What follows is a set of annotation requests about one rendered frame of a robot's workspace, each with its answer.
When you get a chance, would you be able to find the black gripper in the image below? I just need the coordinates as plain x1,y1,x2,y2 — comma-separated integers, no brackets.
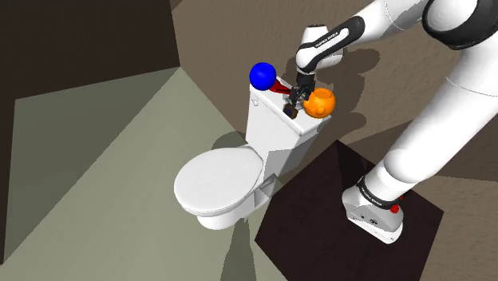
287,71,316,111

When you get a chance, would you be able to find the red flat object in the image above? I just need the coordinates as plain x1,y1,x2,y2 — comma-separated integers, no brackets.
270,77,292,96

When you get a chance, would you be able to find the orange round pot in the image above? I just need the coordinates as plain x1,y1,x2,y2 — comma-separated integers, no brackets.
302,87,336,119

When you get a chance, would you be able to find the blue ball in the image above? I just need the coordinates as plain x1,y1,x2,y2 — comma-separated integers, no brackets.
249,61,278,91

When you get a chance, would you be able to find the white toilet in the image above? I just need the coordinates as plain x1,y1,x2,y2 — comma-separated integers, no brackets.
173,76,332,231

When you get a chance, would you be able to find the dark robot stand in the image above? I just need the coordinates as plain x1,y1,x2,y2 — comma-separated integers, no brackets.
254,139,445,281

